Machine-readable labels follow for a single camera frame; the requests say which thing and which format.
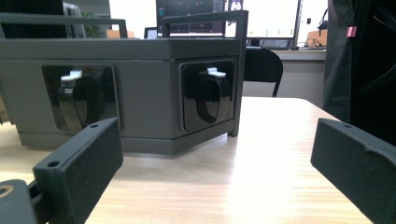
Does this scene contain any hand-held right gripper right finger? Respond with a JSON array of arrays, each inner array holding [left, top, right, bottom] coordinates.
[[310, 118, 396, 224]]

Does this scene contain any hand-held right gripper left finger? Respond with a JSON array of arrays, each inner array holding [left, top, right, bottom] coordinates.
[[32, 117, 124, 224]]

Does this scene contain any dark grey hexagonal seasoning rack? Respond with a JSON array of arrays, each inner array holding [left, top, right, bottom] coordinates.
[[0, 9, 249, 156]]

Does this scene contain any black dispenser jar white knob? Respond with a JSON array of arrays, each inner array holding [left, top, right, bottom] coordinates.
[[181, 61, 235, 132], [41, 64, 119, 133]]

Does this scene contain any black curtain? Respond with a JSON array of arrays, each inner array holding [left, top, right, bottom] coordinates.
[[323, 0, 396, 147]]

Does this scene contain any grey background desk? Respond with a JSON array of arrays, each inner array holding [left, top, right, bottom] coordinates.
[[242, 48, 327, 108]]

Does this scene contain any brown cardboard box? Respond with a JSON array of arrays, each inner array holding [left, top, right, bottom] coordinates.
[[306, 29, 328, 48]]

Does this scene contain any green potted plant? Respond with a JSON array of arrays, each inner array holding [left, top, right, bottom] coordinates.
[[81, 11, 105, 39]]

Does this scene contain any black folding chair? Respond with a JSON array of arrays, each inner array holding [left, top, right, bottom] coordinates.
[[243, 46, 284, 98]]

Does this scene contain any bright white screen monitor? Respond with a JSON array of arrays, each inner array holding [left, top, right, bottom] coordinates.
[[225, 0, 302, 49]]

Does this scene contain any dark screen monitor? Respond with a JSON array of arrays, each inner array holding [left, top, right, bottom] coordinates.
[[155, 0, 227, 37]]

